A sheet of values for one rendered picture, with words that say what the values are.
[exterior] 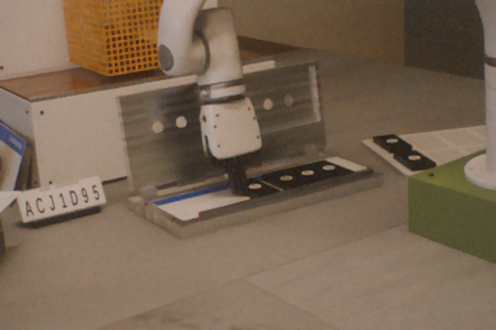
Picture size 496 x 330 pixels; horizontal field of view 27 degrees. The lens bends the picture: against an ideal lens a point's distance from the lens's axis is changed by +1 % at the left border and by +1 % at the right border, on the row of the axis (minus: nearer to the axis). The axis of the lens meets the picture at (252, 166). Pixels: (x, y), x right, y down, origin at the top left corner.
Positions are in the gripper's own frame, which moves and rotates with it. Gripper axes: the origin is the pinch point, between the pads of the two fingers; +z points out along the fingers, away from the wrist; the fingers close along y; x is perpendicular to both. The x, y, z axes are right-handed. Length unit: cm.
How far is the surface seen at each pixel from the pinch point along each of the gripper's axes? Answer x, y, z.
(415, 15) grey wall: 192, 209, -24
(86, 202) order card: 15.7, -23.4, -0.8
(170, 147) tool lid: 10.6, -7.1, -7.9
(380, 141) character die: 10.6, 41.4, 0.4
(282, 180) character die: -0.3, 9.3, 1.5
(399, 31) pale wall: 200, 206, -18
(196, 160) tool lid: 9.9, -2.7, -4.5
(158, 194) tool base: 11.2, -11.0, 0.4
